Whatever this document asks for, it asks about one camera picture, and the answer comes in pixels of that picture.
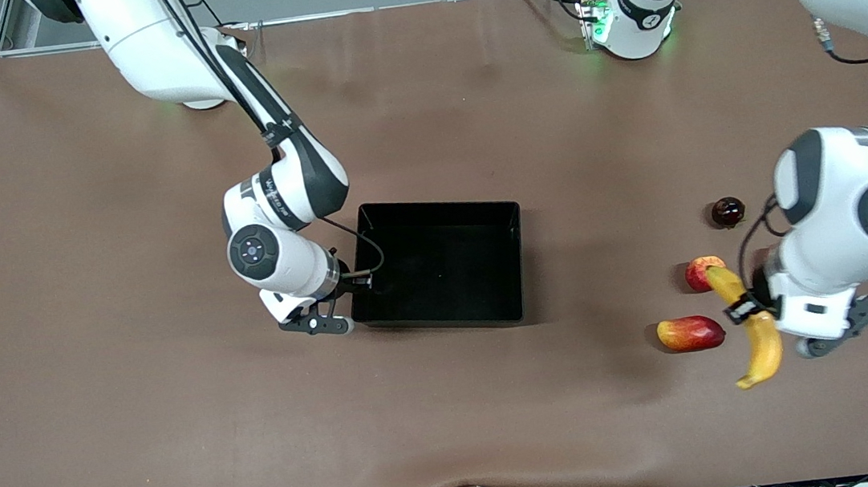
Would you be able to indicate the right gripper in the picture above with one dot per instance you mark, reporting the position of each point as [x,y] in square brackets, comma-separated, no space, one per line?
[346,285]

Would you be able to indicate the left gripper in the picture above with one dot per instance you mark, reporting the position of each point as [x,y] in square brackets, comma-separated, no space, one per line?
[761,289]

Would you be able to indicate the yellow banana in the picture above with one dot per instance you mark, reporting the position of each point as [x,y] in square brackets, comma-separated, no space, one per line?
[763,342]

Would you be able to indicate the small red yellow apple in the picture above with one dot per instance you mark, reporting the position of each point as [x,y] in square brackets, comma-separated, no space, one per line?
[699,274]

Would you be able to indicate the black plastic tray box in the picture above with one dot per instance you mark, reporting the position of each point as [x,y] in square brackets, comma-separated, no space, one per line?
[445,274]

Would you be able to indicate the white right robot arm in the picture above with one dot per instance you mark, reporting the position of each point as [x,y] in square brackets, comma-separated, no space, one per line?
[147,48]

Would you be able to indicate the red yellow mango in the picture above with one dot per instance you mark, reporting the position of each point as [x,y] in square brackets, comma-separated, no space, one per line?
[690,333]

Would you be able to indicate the dark purple plum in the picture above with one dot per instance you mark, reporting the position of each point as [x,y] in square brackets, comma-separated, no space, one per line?
[728,212]

